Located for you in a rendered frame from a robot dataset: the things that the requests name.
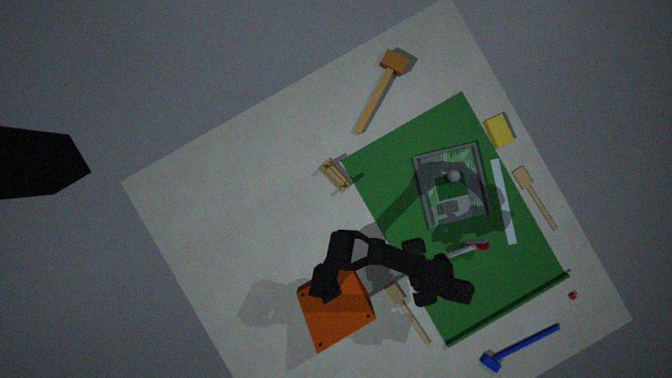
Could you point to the yellow box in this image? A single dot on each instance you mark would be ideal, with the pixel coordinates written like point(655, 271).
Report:
point(498, 131)

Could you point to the white golf ball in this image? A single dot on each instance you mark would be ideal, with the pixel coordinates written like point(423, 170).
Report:
point(453, 176)

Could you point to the pale blue flat bar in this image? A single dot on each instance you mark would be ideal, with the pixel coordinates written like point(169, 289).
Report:
point(503, 201)

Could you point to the brown wooden mallet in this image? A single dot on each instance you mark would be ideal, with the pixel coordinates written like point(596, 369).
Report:
point(392, 63)

